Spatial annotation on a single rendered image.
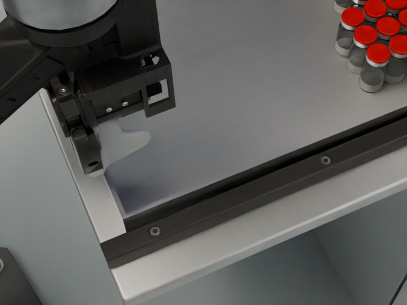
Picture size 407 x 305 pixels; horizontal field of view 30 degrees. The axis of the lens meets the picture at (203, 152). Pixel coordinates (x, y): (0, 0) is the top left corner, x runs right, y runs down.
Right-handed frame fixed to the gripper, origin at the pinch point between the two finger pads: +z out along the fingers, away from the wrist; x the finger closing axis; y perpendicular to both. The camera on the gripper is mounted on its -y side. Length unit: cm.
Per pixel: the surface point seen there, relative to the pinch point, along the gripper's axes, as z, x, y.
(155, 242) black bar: 2.0, -8.1, 2.8
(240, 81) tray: 3.4, 4.2, 16.1
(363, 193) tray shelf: 3.6, -10.5, 20.6
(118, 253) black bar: 1.6, -7.8, -0.3
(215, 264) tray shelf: 4.0, -10.9, 6.7
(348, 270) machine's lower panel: 75, 4, 39
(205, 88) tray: 3.4, 4.9, 12.8
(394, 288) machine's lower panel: 60, -6, 39
